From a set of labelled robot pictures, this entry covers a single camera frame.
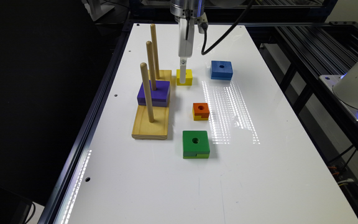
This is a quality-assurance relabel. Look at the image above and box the black cable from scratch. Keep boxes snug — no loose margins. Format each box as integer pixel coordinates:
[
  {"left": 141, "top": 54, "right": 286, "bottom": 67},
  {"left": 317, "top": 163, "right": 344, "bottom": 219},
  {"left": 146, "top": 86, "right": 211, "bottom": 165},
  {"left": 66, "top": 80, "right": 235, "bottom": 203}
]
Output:
[{"left": 201, "top": 0, "right": 256, "bottom": 56}]

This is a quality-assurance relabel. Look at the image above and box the wooden peg base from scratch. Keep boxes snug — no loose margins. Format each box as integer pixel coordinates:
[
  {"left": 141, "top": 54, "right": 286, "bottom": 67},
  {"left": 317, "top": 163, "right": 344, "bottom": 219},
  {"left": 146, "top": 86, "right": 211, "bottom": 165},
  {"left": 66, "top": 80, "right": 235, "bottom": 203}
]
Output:
[{"left": 132, "top": 70, "right": 171, "bottom": 140}]

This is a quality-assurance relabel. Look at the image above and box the front wooden peg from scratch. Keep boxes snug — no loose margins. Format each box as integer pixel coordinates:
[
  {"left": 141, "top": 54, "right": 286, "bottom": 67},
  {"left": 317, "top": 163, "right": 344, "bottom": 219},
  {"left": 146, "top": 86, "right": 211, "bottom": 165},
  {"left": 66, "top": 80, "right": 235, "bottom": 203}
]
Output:
[{"left": 140, "top": 62, "right": 154, "bottom": 123}]

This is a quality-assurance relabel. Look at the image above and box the black aluminium frame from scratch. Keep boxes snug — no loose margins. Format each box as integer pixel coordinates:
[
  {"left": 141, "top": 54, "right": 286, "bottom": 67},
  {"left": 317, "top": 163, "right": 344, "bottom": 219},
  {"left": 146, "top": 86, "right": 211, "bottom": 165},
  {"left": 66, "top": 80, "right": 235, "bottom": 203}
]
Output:
[{"left": 259, "top": 21, "right": 358, "bottom": 224}]

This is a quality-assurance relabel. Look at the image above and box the purple block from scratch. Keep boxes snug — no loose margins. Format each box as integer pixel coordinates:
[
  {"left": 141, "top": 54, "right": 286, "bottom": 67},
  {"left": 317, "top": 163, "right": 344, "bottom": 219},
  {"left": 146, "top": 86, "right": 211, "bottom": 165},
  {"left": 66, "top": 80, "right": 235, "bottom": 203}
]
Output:
[{"left": 137, "top": 81, "right": 170, "bottom": 107}]

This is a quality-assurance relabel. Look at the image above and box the orange and yellow block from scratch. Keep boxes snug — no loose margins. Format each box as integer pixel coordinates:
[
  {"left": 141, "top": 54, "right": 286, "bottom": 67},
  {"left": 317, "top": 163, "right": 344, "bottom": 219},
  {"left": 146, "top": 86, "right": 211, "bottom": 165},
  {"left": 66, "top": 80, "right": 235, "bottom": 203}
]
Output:
[{"left": 192, "top": 103, "right": 209, "bottom": 121}]

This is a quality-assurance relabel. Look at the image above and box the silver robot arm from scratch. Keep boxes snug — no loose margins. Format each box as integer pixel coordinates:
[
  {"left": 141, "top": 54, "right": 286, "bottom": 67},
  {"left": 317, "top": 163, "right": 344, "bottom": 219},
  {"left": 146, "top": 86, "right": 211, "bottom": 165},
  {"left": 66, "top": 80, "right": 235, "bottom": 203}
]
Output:
[{"left": 170, "top": 0, "right": 208, "bottom": 84}]

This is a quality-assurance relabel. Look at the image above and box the green block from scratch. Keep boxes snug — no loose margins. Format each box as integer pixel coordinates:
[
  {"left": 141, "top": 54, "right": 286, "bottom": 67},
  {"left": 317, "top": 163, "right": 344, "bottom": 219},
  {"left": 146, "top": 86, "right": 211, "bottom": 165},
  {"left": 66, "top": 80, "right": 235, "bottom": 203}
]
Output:
[{"left": 183, "top": 131, "right": 210, "bottom": 159}]

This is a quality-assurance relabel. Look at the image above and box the wooden peg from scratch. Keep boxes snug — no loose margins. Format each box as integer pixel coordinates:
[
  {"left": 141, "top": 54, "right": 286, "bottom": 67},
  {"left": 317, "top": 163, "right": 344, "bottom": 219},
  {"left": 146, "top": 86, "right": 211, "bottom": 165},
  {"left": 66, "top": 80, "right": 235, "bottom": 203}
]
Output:
[
  {"left": 150, "top": 24, "right": 160, "bottom": 80},
  {"left": 146, "top": 41, "right": 157, "bottom": 91},
  {"left": 140, "top": 62, "right": 154, "bottom": 123}
]

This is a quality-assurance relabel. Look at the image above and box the blue block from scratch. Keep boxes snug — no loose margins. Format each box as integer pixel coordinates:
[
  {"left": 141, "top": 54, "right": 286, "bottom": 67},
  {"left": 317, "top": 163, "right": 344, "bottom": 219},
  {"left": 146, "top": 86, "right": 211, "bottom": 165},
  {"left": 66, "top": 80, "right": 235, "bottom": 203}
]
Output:
[{"left": 211, "top": 60, "right": 233, "bottom": 80}]

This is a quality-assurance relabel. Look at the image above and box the middle wooden peg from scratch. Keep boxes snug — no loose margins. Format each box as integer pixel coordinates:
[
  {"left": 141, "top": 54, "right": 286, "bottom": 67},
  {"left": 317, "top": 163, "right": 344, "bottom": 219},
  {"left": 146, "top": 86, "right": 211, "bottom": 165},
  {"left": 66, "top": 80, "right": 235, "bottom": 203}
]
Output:
[{"left": 146, "top": 41, "right": 157, "bottom": 91}]

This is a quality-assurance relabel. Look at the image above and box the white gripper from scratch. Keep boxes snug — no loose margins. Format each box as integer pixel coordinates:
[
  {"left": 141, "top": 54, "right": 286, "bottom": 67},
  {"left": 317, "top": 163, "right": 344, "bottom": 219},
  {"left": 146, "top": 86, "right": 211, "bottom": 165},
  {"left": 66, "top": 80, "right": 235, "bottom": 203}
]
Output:
[{"left": 178, "top": 17, "right": 208, "bottom": 84}]

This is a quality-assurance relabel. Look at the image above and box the rear wooden peg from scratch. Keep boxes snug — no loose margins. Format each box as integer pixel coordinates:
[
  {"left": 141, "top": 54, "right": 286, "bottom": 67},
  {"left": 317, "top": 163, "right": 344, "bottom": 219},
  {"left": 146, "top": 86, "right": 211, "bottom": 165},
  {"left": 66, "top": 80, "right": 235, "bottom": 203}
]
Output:
[{"left": 150, "top": 24, "right": 160, "bottom": 80}]

